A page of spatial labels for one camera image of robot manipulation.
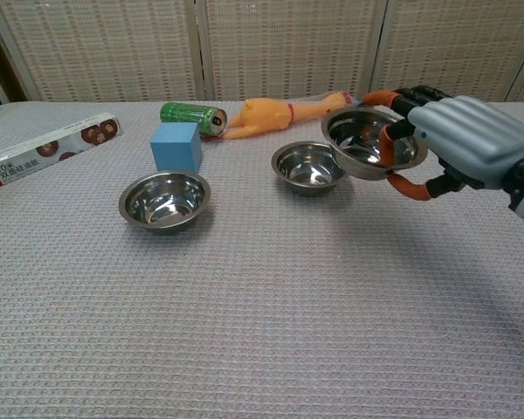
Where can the orange rubber chicken toy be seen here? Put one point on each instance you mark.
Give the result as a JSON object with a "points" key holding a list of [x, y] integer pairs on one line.
{"points": [[262, 115]]}

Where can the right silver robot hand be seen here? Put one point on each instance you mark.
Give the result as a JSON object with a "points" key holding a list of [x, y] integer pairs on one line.
{"points": [[471, 135]]}

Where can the light blue foam cube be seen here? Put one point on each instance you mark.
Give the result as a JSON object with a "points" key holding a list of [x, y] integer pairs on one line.
{"points": [[174, 153]]}

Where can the green drink can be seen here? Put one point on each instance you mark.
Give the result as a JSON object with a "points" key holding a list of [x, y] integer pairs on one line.
{"points": [[188, 114]]}

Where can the steel bowl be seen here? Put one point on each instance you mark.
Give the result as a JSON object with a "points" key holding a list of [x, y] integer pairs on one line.
{"points": [[353, 168], [306, 171], [162, 206]]}

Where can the baking paper box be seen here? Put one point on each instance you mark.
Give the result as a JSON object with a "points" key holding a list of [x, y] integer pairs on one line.
{"points": [[48, 148]]}

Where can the woven grey tablecloth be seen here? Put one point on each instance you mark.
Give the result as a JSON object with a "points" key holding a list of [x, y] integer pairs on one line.
{"points": [[262, 305]]}

